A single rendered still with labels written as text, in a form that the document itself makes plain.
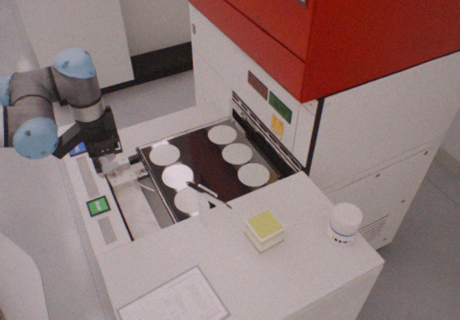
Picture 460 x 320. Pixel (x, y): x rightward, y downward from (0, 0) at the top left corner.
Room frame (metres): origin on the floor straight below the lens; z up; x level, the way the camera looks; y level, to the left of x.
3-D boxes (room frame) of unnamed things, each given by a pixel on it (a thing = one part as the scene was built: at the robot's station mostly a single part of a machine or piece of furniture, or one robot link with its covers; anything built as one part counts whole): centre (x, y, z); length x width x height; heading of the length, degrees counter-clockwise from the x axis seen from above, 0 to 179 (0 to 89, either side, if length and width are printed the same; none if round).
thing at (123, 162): (0.90, 0.36, 0.89); 0.08 x 0.03 x 0.03; 118
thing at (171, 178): (0.90, 0.06, 0.90); 0.34 x 0.34 x 0.01; 28
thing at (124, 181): (0.83, 0.33, 0.89); 0.08 x 0.03 x 0.03; 118
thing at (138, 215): (0.76, 0.29, 0.87); 0.36 x 0.08 x 0.03; 28
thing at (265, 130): (1.01, -0.12, 0.96); 0.44 x 0.01 x 0.02; 28
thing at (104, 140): (0.72, 0.31, 1.20); 0.09 x 0.08 x 0.12; 113
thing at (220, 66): (1.18, -0.05, 1.02); 0.82 x 0.03 x 0.40; 28
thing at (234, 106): (1.01, -0.12, 0.89); 0.44 x 0.02 x 0.10; 28
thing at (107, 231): (0.79, 0.41, 0.89); 0.55 x 0.09 x 0.14; 28
